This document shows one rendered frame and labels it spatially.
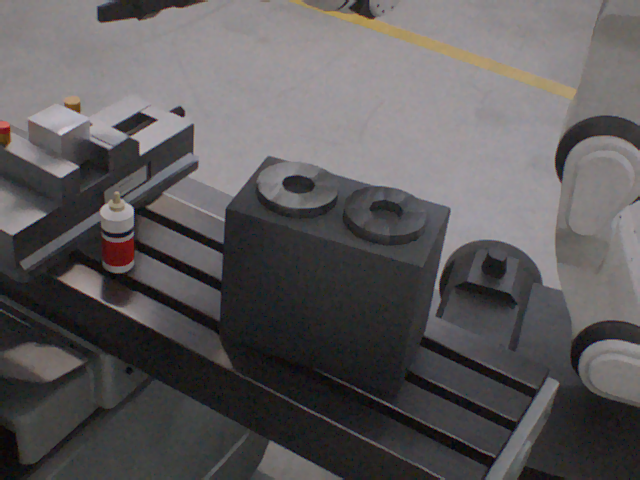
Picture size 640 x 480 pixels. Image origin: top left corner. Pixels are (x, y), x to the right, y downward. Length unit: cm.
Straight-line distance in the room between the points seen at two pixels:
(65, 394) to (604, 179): 76
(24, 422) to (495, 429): 56
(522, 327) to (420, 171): 148
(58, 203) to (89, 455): 35
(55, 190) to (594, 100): 72
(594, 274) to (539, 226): 155
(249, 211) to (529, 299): 92
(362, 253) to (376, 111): 250
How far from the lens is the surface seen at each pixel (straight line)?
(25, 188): 133
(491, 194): 321
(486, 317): 181
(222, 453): 184
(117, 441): 146
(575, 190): 144
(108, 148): 133
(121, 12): 123
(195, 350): 119
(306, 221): 108
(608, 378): 164
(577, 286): 160
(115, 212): 125
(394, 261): 105
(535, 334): 184
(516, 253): 197
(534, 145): 352
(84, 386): 134
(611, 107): 144
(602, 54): 140
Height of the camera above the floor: 174
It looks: 37 degrees down
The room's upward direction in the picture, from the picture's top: 7 degrees clockwise
